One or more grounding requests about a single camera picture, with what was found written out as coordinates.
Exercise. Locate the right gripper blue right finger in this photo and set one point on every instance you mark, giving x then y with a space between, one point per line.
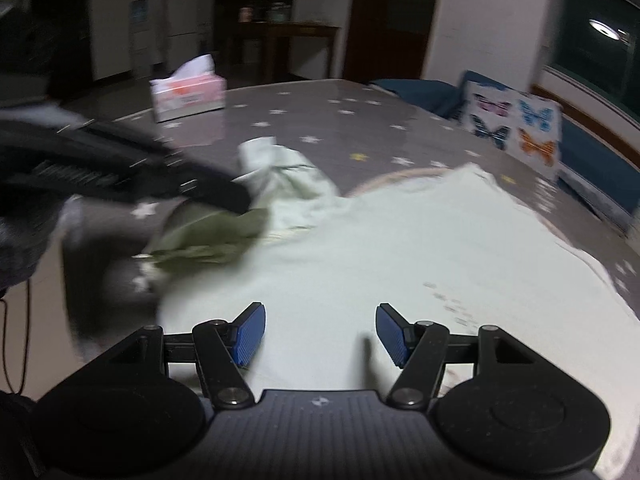
418 350

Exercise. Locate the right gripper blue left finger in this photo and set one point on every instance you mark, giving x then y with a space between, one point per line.
222 350

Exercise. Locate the pale green t-shirt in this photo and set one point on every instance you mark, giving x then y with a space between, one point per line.
454 249

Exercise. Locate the water dispenser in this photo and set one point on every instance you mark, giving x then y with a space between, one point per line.
140 39

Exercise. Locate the pink tissue box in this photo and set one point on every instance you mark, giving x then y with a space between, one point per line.
193 89

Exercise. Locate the white refrigerator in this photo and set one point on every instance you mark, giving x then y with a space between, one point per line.
187 25

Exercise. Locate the grey star tablecloth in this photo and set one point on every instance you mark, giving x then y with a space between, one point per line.
351 132

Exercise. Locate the dark wooden side table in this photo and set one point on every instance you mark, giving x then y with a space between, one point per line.
275 46

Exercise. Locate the butterfly print pillow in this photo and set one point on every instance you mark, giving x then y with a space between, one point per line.
524 126

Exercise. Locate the dark display shelf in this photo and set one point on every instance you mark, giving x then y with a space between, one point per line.
225 15

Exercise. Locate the blue sofa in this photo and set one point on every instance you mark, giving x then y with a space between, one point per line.
594 171

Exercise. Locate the dark wooden door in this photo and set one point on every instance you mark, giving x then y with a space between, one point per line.
387 39

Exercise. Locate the dark green window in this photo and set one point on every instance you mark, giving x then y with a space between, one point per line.
598 46

